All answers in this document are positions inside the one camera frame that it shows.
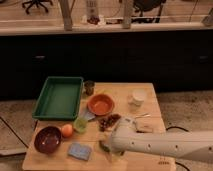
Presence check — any green pepper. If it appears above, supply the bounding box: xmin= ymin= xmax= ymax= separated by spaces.
xmin=98 ymin=140 xmax=124 ymax=156

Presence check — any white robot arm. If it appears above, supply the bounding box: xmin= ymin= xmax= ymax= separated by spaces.
xmin=109 ymin=117 xmax=213 ymax=164

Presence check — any orange red bowl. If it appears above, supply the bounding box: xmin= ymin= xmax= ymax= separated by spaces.
xmin=87 ymin=94 xmax=115 ymax=116

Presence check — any dark maroon bowl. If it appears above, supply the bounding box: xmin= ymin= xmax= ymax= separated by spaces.
xmin=34 ymin=126 xmax=61 ymax=154

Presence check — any dark metal cup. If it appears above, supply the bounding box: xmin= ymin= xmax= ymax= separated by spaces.
xmin=84 ymin=80 xmax=95 ymax=96

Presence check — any grey spatula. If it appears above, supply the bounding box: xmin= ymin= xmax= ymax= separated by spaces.
xmin=80 ymin=108 xmax=96 ymax=121

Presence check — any bunch of dark grapes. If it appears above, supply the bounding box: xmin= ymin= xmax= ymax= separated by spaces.
xmin=99 ymin=114 xmax=121 ymax=132

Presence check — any small green cup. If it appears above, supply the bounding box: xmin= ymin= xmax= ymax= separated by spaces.
xmin=73 ymin=117 xmax=87 ymax=133

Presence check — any green plastic tray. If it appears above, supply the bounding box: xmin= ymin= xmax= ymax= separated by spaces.
xmin=32 ymin=76 xmax=83 ymax=121

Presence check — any orange fruit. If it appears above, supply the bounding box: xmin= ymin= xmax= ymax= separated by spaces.
xmin=61 ymin=124 xmax=73 ymax=138

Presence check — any blue sponge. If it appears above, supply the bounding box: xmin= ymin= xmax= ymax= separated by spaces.
xmin=68 ymin=143 xmax=92 ymax=161

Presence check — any black office chair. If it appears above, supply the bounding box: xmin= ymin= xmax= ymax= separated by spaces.
xmin=22 ymin=0 xmax=53 ymax=14

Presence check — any black cable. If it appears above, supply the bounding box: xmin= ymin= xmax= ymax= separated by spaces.
xmin=165 ymin=125 xmax=191 ymax=134

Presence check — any wooden post right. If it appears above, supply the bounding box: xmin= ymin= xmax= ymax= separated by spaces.
xmin=122 ymin=0 xmax=133 ymax=29

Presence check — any wooden post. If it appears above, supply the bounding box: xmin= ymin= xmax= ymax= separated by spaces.
xmin=59 ymin=0 xmax=72 ymax=31
xmin=122 ymin=0 xmax=133 ymax=29

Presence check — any wooden post left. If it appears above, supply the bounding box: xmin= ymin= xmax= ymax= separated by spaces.
xmin=59 ymin=0 xmax=72 ymax=31

